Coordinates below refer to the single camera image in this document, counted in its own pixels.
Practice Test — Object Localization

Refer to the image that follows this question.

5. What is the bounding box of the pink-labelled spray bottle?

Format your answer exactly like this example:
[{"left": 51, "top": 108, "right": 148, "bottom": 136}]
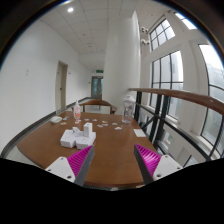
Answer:
[{"left": 73, "top": 100, "right": 81, "bottom": 120}]

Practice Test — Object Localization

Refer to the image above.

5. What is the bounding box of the wooden handrail with black railing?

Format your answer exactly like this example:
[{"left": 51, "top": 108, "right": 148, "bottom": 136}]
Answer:
[{"left": 130, "top": 88, "right": 224, "bottom": 167}]

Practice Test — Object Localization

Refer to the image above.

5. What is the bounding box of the glass double door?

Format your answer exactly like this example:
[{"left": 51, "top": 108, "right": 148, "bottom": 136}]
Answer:
[{"left": 91, "top": 76, "right": 103, "bottom": 99}]

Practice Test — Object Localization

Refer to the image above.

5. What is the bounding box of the white power strip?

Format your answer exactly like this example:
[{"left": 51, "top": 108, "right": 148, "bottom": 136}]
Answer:
[{"left": 60, "top": 129, "right": 96, "bottom": 149}]

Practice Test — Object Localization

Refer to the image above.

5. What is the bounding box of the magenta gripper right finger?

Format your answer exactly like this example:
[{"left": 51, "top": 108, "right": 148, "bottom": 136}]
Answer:
[{"left": 134, "top": 144, "right": 182, "bottom": 184}]

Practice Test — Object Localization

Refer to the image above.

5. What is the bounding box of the wooden chair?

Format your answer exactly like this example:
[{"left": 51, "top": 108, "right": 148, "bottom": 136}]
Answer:
[{"left": 80, "top": 99, "right": 117, "bottom": 114}]

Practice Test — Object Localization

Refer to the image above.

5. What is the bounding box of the clear water bottle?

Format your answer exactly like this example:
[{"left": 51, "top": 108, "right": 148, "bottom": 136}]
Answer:
[{"left": 122, "top": 95, "right": 135, "bottom": 124}]

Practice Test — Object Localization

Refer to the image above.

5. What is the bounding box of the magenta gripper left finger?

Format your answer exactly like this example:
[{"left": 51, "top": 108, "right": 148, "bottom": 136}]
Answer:
[{"left": 46, "top": 145, "right": 95, "bottom": 186}]

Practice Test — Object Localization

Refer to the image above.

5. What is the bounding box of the white computer mouse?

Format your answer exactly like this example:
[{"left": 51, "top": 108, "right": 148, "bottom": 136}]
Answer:
[{"left": 50, "top": 116, "right": 62, "bottom": 124}]

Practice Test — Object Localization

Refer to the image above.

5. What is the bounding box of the beige door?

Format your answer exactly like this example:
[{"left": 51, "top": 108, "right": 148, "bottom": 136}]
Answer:
[{"left": 55, "top": 61, "right": 68, "bottom": 111}]

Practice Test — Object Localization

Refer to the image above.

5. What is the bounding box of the white charger plug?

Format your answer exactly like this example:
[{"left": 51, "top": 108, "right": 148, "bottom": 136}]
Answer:
[{"left": 83, "top": 122, "right": 92, "bottom": 137}]

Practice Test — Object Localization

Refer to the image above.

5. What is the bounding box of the white paper card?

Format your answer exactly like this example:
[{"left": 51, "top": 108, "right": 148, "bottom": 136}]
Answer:
[{"left": 133, "top": 129, "right": 146, "bottom": 137}]

